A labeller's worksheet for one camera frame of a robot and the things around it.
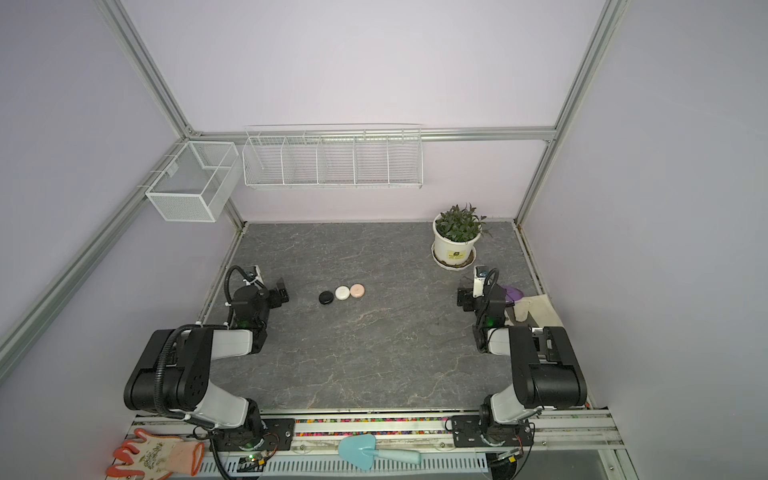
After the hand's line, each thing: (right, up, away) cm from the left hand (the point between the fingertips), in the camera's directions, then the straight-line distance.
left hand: (268, 282), depth 93 cm
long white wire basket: (+18, +44, +12) cm, 49 cm away
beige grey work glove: (+88, -9, +4) cm, 88 cm away
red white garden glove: (-17, -38, -24) cm, 48 cm away
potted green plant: (+59, +16, +1) cm, 62 cm away
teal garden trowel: (+31, -38, -22) cm, 54 cm away
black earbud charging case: (+17, -6, +6) cm, 19 cm away
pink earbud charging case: (+27, -3, +6) cm, 28 cm away
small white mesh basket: (-25, +32, +5) cm, 41 cm away
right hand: (+66, 0, +1) cm, 66 cm away
